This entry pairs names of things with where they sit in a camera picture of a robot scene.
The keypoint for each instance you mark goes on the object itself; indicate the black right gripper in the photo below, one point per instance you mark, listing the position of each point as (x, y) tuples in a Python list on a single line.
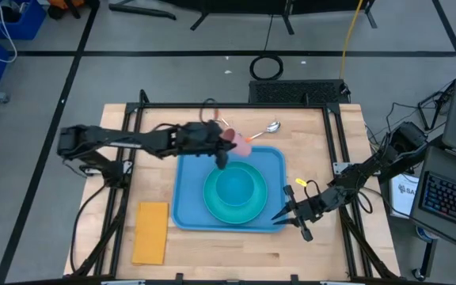
[(288, 192)]

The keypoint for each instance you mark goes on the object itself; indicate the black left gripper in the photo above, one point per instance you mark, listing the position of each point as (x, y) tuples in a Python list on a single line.
[(222, 160)]

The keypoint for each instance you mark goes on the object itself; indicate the pink plastic cup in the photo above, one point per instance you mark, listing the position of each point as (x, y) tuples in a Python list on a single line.
[(240, 144)]

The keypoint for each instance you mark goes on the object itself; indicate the teal plastic plate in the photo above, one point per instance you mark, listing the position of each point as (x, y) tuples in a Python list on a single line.
[(253, 206)]

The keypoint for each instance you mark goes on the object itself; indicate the blue plastic bowl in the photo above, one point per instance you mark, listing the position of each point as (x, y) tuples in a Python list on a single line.
[(236, 186)]

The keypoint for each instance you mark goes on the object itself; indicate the yellow cloth napkin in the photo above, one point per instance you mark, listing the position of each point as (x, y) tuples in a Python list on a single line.
[(150, 233)]

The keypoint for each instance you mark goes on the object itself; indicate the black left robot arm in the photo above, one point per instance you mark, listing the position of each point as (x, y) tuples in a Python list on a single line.
[(105, 138)]

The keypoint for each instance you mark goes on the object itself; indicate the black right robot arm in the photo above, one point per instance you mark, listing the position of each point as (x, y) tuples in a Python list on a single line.
[(370, 166)]

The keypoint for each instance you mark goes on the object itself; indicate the blue plastic tray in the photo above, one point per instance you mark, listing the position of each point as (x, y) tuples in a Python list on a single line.
[(190, 206)]

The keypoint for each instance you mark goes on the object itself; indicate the silver aluminium extrusion piece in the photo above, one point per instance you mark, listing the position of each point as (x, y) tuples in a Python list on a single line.
[(123, 282), (340, 282)]

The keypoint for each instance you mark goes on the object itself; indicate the black computer case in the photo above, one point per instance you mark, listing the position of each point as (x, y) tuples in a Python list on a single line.
[(299, 92)]

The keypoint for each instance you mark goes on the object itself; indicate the white printed paper sheet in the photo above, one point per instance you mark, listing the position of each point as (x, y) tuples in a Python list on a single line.
[(404, 194)]

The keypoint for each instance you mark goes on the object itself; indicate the grey computer desk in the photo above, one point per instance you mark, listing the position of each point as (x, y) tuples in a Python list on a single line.
[(434, 166)]

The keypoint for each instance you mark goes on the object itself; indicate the black stand foot bar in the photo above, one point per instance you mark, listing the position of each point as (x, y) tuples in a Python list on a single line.
[(141, 10)]

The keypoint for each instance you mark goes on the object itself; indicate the black backlit keyboard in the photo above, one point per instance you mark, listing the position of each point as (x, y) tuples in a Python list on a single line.
[(453, 202)]

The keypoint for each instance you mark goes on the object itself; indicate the orange shop vacuum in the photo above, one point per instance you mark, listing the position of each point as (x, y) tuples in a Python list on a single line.
[(63, 4)]

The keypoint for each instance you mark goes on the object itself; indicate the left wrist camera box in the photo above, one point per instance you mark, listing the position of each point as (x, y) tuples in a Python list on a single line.
[(198, 132)]

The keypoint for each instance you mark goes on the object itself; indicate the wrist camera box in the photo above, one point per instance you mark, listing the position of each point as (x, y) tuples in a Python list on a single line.
[(198, 132), (317, 202)]

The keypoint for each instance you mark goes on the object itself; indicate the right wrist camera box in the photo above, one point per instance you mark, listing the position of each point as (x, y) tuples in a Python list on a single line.
[(317, 202)]

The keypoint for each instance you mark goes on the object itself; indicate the black frame clip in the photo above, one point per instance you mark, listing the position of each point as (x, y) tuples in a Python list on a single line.
[(179, 278), (294, 278)]

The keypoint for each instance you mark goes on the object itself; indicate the silver mounting bracket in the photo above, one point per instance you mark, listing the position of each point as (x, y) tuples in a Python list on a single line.
[(340, 168), (127, 167)]

